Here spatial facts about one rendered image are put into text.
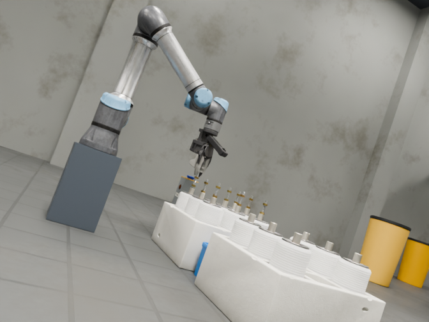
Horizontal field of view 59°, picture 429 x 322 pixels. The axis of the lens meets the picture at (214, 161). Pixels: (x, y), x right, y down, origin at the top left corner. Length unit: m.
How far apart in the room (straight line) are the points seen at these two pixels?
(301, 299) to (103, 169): 0.87
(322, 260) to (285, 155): 3.54
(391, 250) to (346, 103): 2.17
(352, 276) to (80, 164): 1.00
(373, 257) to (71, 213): 2.91
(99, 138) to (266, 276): 0.85
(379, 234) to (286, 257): 2.85
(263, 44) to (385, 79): 1.89
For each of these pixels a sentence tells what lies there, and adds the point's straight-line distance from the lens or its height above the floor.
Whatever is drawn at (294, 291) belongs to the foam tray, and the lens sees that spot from 1.00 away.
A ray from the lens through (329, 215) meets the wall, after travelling 5.24.
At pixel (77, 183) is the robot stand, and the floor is 0.16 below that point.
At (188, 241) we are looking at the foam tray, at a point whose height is 0.10.
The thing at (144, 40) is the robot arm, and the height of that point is 0.81.
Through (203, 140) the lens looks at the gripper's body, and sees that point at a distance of 1.73.
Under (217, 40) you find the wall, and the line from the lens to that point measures 4.44.
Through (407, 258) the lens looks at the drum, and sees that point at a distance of 5.75.
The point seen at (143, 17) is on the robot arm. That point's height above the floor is 0.87.
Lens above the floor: 0.32
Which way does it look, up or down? 4 degrees up
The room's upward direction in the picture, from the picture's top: 20 degrees clockwise
